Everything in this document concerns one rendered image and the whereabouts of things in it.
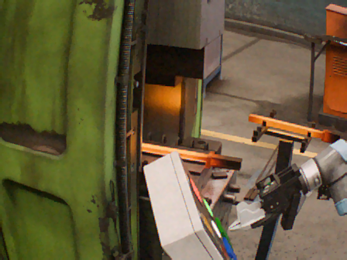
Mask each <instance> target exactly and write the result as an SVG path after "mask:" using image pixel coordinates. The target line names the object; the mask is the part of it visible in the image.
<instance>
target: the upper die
mask: <svg viewBox="0 0 347 260"><path fill-rule="evenodd" d="M220 49H221V36H218V37H217V38H216V39H213V40H212V41H211V42H210V43H209V44H207V45H206V46H203V47H202V48H201V49H199V50H195V49H188V48H181V47H175V46H163V45H156V44H147V52H146V72H149V73H155V74H165V75H171V76H177V77H188V78H194V79H199V80H203V79H204V78H205V77H206V76H207V75H209V74H210V73H211V72H212V71H213V70H214V69H215V68H216V67H218V65H219V64H220V56H221V54H220Z"/></svg>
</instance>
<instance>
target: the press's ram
mask: <svg viewBox="0 0 347 260"><path fill-rule="evenodd" d="M224 14H225V0H151V5H150V10H149V29H148V40H147V44H156V45H163V46H175V47H181V48H188V49H195V50H199V49H201V48H202V47H203V46H206V45H207V44H209V43H210V42H211V41H212V40H213V39H216V38H217V37H218V36H220V35H221V34H223V32H224V28H225V26H224V21H225V17H224Z"/></svg>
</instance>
